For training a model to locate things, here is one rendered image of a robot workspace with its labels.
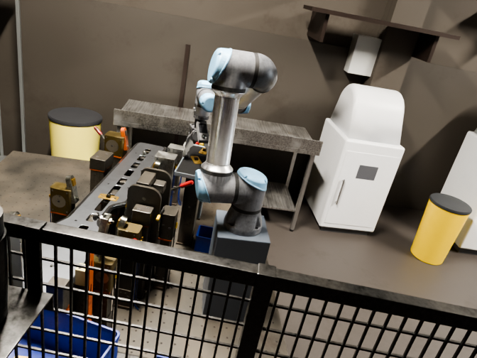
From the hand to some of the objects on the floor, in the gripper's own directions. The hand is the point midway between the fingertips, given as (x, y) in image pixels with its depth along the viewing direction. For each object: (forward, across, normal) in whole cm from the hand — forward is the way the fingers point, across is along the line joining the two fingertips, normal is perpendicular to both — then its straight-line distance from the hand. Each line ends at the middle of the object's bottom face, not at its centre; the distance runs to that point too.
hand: (196, 157), depth 191 cm
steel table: (+118, -66, -153) cm, 204 cm away
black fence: (+118, +56, +112) cm, 172 cm away
